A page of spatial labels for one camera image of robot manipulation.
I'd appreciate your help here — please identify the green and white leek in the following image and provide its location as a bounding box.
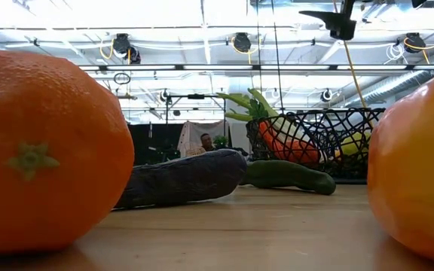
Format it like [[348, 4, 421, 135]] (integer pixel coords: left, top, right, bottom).
[[216, 88, 327, 159]]

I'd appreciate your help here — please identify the yellow-green apple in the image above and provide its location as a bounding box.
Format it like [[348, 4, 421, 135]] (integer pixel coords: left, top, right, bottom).
[[338, 131, 372, 157]]

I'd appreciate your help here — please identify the orange carrot with green top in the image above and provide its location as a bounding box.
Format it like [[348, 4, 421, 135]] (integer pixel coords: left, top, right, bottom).
[[247, 99, 293, 161]]

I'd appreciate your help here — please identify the green pickle cucumber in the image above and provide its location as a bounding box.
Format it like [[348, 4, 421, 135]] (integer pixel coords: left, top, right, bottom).
[[239, 160, 338, 196]]

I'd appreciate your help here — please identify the red and orange mango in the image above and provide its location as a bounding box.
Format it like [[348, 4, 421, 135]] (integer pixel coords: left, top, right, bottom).
[[366, 66, 434, 266]]

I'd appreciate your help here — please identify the long purple eggplant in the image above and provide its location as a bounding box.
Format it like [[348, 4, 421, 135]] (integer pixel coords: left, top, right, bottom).
[[113, 148, 248, 210]]

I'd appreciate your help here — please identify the orange citrus fruit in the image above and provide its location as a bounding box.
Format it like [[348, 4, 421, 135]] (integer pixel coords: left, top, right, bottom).
[[0, 50, 136, 257]]

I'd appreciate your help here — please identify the person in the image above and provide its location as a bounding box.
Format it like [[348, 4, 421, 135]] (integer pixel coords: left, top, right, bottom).
[[200, 132, 216, 152]]

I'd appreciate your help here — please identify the white hanging cloth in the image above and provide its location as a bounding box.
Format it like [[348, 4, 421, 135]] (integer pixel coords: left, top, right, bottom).
[[177, 120, 229, 157]]

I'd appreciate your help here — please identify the black partition screen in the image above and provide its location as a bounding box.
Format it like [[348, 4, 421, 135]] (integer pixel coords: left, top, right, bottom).
[[128, 123, 182, 166]]

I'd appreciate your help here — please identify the yellow hanging cable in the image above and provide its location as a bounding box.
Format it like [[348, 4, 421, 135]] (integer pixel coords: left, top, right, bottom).
[[343, 39, 369, 110]]

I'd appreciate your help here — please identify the dark woven wire basket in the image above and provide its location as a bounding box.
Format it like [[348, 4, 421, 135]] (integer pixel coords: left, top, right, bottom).
[[245, 108, 387, 181]]

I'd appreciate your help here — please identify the black background stand frame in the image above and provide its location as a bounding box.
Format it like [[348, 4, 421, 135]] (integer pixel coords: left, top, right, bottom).
[[165, 93, 228, 127]]

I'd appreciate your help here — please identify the black hanging cable ring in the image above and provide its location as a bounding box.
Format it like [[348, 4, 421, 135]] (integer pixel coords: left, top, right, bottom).
[[113, 72, 131, 86]]

